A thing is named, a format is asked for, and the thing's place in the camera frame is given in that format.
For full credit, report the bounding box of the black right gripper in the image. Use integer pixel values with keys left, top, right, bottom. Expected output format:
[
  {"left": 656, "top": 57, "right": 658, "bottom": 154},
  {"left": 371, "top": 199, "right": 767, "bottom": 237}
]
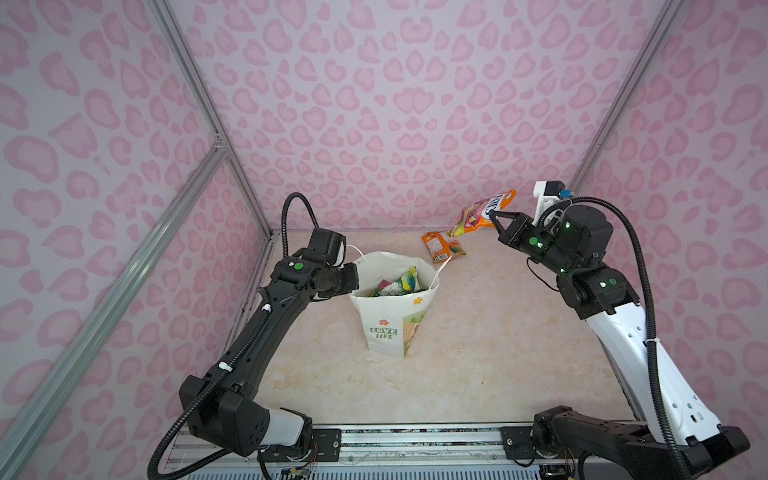
[{"left": 488, "top": 209, "right": 580, "bottom": 277}]

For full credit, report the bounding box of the red yellow candy packet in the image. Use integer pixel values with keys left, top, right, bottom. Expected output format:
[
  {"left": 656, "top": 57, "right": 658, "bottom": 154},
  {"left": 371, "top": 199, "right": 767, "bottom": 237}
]
[{"left": 446, "top": 189, "right": 517, "bottom": 237}]

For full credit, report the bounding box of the white paper bag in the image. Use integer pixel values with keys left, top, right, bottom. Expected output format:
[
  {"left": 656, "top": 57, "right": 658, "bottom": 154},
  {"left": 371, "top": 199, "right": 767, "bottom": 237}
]
[{"left": 349, "top": 251, "right": 443, "bottom": 358}]

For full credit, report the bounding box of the green candy packet bottom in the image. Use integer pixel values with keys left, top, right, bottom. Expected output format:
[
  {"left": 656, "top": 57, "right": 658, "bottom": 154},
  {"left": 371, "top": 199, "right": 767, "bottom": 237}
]
[{"left": 370, "top": 266, "right": 423, "bottom": 297}]

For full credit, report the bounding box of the orange snack packet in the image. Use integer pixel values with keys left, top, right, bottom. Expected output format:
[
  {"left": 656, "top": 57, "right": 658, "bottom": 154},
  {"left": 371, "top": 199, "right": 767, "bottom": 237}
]
[{"left": 421, "top": 232, "right": 466, "bottom": 264}]

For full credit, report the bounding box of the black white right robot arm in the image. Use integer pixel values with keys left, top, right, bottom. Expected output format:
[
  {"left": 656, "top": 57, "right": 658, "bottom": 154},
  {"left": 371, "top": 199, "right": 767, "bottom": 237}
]
[{"left": 490, "top": 198, "right": 750, "bottom": 479}]

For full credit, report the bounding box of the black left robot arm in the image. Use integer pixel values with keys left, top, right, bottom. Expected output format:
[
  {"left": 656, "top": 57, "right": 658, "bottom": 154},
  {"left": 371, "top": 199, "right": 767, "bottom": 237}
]
[{"left": 179, "top": 257, "right": 359, "bottom": 459}]

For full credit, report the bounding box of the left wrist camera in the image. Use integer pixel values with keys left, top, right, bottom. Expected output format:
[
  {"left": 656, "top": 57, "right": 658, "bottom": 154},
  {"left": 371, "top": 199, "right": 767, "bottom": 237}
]
[{"left": 303, "top": 228, "right": 347, "bottom": 267}]

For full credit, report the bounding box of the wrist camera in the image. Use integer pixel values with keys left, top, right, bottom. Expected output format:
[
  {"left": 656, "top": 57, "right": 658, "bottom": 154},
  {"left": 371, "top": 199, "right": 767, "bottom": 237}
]
[
  {"left": 533, "top": 181, "right": 571, "bottom": 222},
  {"left": 303, "top": 228, "right": 347, "bottom": 267}
]

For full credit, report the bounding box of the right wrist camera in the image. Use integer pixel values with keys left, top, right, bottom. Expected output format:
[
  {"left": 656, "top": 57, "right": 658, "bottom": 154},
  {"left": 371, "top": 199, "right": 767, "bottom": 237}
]
[{"left": 533, "top": 181, "right": 571, "bottom": 222}]

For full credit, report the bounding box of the aluminium frame post right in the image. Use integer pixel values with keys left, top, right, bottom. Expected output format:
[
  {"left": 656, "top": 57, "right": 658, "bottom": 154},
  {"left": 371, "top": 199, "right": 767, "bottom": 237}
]
[{"left": 566, "top": 0, "right": 687, "bottom": 194}]

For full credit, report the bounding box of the aluminium frame post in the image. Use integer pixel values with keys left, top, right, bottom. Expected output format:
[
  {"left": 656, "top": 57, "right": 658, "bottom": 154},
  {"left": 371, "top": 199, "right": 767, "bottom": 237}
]
[
  {"left": 566, "top": 0, "right": 687, "bottom": 194},
  {"left": 145, "top": 0, "right": 273, "bottom": 238}
]

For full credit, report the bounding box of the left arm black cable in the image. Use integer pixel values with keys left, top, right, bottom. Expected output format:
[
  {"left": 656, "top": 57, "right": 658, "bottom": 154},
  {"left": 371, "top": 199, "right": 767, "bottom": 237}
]
[{"left": 146, "top": 191, "right": 322, "bottom": 480}]

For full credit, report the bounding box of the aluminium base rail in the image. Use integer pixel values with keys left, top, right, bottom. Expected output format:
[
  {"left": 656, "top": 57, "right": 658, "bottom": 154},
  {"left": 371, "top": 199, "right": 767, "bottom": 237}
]
[{"left": 160, "top": 421, "right": 691, "bottom": 480}]

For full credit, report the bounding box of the aluminium frame post left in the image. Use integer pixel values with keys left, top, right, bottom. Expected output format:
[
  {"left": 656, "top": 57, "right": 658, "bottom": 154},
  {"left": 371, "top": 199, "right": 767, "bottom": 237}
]
[{"left": 145, "top": 0, "right": 273, "bottom": 238}]

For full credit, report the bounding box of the aluminium diagonal frame bar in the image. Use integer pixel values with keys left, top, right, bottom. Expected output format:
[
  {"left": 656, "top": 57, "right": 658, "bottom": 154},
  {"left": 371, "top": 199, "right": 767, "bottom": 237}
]
[{"left": 1, "top": 146, "right": 228, "bottom": 479}]

